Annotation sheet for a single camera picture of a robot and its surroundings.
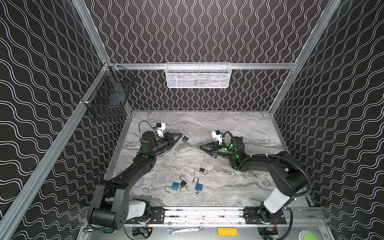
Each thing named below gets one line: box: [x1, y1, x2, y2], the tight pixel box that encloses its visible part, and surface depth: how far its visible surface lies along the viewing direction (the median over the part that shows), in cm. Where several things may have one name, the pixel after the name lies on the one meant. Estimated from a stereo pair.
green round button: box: [299, 230, 319, 240], surface depth 70 cm
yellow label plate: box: [217, 228, 238, 236], surface depth 71 cm
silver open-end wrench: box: [166, 225, 205, 236], surface depth 72 cm
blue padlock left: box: [164, 182, 180, 193], surface depth 85 cm
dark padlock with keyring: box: [179, 175, 187, 188], surface depth 87 cm
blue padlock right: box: [192, 176, 204, 197], surface depth 86 cm
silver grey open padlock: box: [193, 167, 208, 176], surface depth 92 cm
